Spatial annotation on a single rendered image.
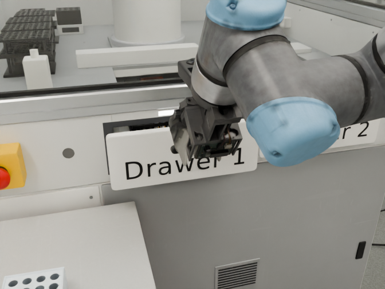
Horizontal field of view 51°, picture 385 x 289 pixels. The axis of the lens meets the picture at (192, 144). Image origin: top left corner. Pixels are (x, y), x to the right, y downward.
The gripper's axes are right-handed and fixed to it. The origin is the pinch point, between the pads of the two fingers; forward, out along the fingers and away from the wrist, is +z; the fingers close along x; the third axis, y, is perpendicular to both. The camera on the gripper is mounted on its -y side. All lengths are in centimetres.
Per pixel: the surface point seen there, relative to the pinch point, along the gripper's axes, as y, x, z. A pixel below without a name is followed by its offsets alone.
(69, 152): -6.2, -21.3, 9.0
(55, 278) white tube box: 17.6, -24.5, 3.8
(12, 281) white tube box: 17.0, -30.3, 3.2
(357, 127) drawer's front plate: -4.0, 40.2, 9.1
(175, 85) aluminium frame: -12.9, -0.6, -0.1
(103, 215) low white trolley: 4.9, -16.5, 15.6
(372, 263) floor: 15, 92, 101
